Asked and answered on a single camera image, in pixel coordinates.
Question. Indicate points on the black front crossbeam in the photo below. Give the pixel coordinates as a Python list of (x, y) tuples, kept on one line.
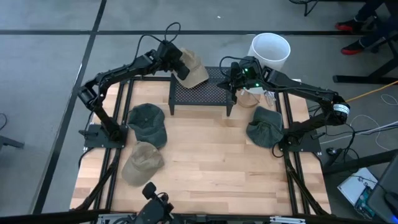
[(46, 218)]

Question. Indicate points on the black perforated metal rack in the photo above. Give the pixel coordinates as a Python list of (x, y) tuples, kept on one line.
[(205, 93)]

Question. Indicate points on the person's foot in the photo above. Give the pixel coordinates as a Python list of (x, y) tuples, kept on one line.
[(351, 49), (345, 26)]

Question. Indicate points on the white cylindrical lamp shade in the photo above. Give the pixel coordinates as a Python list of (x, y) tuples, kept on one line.
[(270, 49)]

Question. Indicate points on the green circuit board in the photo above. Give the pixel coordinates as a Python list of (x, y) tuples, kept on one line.
[(363, 202)]

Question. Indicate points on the black mouse pad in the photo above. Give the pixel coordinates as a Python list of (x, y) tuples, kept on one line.
[(385, 186)]

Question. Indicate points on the tan baseball cap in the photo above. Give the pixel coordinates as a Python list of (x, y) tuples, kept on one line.
[(196, 72), (141, 165)]

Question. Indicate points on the person's leg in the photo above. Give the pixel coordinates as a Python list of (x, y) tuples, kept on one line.
[(368, 9), (379, 32)]

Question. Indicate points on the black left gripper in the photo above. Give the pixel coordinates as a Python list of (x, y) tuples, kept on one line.
[(169, 56)]

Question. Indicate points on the silver metal bracket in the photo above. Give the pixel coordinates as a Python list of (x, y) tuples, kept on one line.
[(286, 220), (105, 217)]

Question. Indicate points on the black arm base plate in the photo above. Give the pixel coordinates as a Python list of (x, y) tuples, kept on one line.
[(311, 145), (93, 140)]

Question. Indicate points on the black desk leg frame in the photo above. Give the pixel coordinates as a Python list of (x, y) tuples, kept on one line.
[(357, 79)]

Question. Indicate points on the black floor beam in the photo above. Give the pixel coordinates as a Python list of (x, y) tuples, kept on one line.
[(357, 163)]

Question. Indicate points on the white paper box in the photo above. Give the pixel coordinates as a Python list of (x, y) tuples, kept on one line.
[(351, 186)]

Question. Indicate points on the grey chair leg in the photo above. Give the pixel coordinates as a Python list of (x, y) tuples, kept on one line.
[(9, 142)]

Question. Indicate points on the round wooden lamp base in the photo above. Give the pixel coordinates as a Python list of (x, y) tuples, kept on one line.
[(248, 101)]

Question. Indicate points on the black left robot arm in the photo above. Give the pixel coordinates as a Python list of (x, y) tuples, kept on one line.
[(124, 70)]

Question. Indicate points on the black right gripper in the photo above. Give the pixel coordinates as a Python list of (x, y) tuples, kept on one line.
[(248, 74)]

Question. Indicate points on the black aluminium table frame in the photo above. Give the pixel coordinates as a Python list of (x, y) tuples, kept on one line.
[(152, 78)]

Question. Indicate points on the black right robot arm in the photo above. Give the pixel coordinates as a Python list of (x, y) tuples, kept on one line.
[(304, 90)]

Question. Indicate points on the dark green baseball cap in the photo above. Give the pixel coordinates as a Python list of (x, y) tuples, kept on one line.
[(264, 129), (149, 129)]

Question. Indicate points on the black power adapter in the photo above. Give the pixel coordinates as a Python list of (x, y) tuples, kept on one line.
[(332, 151)]

